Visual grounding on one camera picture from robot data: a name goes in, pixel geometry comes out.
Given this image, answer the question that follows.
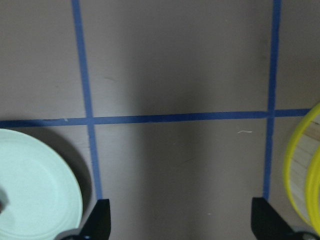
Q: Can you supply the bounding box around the light green plate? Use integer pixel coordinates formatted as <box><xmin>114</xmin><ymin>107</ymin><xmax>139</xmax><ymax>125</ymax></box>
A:
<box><xmin>0</xmin><ymin>129</ymin><xmax>83</xmax><ymax>240</ymax></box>

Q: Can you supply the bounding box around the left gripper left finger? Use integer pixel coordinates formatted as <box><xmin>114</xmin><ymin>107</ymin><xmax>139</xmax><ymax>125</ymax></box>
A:
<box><xmin>77</xmin><ymin>199</ymin><xmax>111</xmax><ymax>240</ymax></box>

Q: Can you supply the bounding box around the yellow bamboo steamer basket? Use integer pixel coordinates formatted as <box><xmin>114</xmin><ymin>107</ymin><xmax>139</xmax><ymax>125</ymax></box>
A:
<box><xmin>283</xmin><ymin>104</ymin><xmax>320</xmax><ymax>234</ymax></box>

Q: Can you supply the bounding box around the brown steamed bun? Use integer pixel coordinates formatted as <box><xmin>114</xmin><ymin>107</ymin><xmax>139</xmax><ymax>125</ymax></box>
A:
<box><xmin>0</xmin><ymin>188</ymin><xmax>9</xmax><ymax>213</ymax></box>

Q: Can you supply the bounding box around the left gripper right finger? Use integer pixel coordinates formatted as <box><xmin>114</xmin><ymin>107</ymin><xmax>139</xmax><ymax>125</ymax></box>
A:
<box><xmin>251</xmin><ymin>197</ymin><xmax>300</xmax><ymax>240</ymax></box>

